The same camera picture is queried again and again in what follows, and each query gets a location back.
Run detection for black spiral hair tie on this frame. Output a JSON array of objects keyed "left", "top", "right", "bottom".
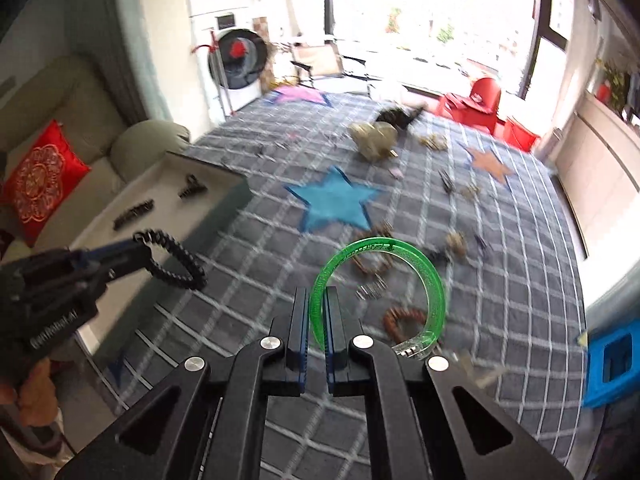
[{"left": 132, "top": 228, "right": 208, "bottom": 292}]

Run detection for brown wooden bead bracelet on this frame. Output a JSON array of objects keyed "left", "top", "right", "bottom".
[{"left": 382, "top": 305, "right": 430, "bottom": 345}]

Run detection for green translucent bangle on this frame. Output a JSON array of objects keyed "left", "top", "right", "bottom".
[{"left": 309, "top": 237, "right": 447, "bottom": 359}]

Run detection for silver pendant charm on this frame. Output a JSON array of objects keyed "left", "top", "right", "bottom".
[{"left": 356, "top": 276, "right": 387, "bottom": 301}]

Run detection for silver clear hair clip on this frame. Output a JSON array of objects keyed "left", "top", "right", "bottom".
[{"left": 451, "top": 350, "right": 506, "bottom": 390}]

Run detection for left hand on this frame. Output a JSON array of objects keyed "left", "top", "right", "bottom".
[{"left": 0, "top": 358, "right": 58, "bottom": 427}]

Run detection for black beaded hair clip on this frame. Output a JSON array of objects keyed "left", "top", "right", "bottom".
[{"left": 113, "top": 200, "right": 155, "bottom": 231}]

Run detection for grey open tray box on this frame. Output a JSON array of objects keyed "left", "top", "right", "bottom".
[{"left": 72, "top": 152, "right": 252, "bottom": 363}]

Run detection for red embroidered cushion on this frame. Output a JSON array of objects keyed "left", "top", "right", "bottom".
[{"left": 1, "top": 120, "right": 91, "bottom": 248}]

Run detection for black claw hair clip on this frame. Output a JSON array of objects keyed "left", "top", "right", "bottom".
[{"left": 178, "top": 174, "right": 208, "bottom": 200}]

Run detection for beige leather sofa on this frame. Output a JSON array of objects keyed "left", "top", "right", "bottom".
[{"left": 1, "top": 55, "right": 190, "bottom": 262}]

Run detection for blue plastic stool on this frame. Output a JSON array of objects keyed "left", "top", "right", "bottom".
[{"left": 582, "top": 320, "right": 639, "bottom": 408}]

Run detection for grey checked bedspread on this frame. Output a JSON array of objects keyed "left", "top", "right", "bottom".
[{"left": 102, "top": 86, "right": 589, "bottom": 480}]

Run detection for gold bow hair clip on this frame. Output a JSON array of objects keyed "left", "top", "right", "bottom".
[{"left": 459, "top": 183, "right": 482, "bottom": 202}]

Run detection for dark metal hair clip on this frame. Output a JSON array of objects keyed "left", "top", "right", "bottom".
[{"left": 438, "top": 170, "right": 454, "bottom": 195}]

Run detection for white washing machine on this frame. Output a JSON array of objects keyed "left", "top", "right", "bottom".
[{"left": 191, "top": 8, "right": 268, "bottom": 122}]

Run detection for pink heart hair clip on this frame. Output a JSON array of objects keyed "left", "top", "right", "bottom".
[{"left": 390, "top": 167, "right": 404, "bottom": 180}]

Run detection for folding beige chair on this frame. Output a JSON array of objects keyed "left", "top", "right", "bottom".
[{"left": 291, "top": 41, "right": 380, "bottom": 88}]

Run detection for white spotted scrunchie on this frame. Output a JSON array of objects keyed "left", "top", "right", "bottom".
[{"left": 347, "top": 122, "right": 398, "bottom": 162}]

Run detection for red plastic bucket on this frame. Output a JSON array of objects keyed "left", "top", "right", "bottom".
[{"left": 502, "top": 117, "right": 540, "bottom": 153}]

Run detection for dark leopard scrunchie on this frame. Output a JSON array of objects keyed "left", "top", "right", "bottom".
[{"left": 374, "top": 106, "right": 424, "bottom": 131}]

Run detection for white sideboard cabinet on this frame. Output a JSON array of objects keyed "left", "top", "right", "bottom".
[{"left": 555, "top": 92, "right": 639, "bottom": 256}]

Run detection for red plastic chair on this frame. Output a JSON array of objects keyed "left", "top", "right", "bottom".
[{"left": 435, "top": 77, "right": 501, "bottom": 136}]

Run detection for flower vase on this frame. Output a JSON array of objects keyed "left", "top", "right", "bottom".
[{"left": 596, "top": 58, "right": 628, "bottom": 115}]

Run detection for gold chain jewelry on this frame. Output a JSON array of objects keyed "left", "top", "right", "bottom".
[{"left": 418, "top": 133, "right": 448, "bottom": 152}]

